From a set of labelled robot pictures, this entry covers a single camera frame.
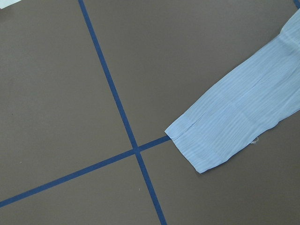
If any light blue button-up shirt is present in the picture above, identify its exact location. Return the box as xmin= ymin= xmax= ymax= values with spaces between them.
xmin=165 ymin=12 xmax=300 ymax=173

